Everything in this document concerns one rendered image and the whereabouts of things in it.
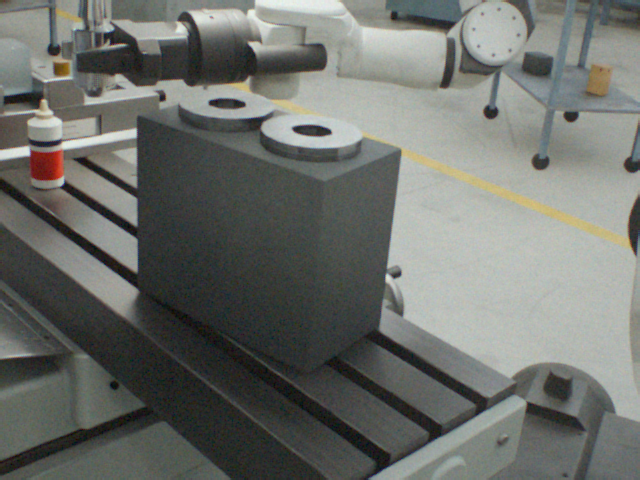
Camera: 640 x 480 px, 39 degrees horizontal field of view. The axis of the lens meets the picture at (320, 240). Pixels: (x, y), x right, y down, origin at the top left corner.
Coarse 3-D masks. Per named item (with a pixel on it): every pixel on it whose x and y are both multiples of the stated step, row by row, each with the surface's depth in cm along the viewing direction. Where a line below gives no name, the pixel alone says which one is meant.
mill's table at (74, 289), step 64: (0, 192) 111; (64, 192) 112; (128, 192) 118; (0, 256) 105; (64, 256) 97; (128, 256) 98; (64, 320) 96; (128, 320) 86; (192, 320) 88; (384, 320) 90; (128, 384) 89; (192, 384) 79; (256, 384) 78; (320, 384) 79; (384, 384) 80; (448, 384) 82; (512, 384) 81; (256, 448) 74; (320, 448) 71; (384, 448) 71; (448, 448) 74; (512, 448) 82
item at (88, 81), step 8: (72, 40) 99; (80, 40) 98; (88, 40) 98; (96, 40) 98; (104, 40) 98; (112, 40) 99; (72, 48) 99; (80, 48) 98; (88, 48) 98; (96, 48) 98; (72, 56) 100; (80, 72) 99; (80, 80) 100; (88, 80) 100; (96, 80) 100; (104, 80) 100; (112, 80) 101; (80, 88) 100; (88, 88) 100; (96, 88) 100; (104, 88) 101
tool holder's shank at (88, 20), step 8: (80, 0) 97; (88, 0) 97; (96, 0) 97; (104, 0) 98; (80, 8) 97; (88, 8) 97; (96, 8) 97; (104, 8) 98; (80, 16) 98; (88, 16) 97; (96, 16) 97; (104, 16) 98; (88, 24) 98; (96, 24) 98
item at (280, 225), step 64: (192, 128) 81; (256, 128) 82; (320, 128) 80; (192, 192) 81; (256, 192) 77; (320, 192) 72; (384, 192) 80; (192, 256) 84; (256, 256) 79; (320, 256) 75; (384, 256) 84; (256, 320) 81; (320, 320) 78
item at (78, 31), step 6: (78, 24) 99; (108, 24) 100; (72, 30) 98; (78, 30) 97; (84, 30) 97; (90, 30) 97; (96, 30) 98; (102, 30) 98; (108, 30) 98; (78, 36) 98; (84, 36) 97; (90, 36) 97; (96, 36) 98; (102, 36) 98; (108, 36) 99
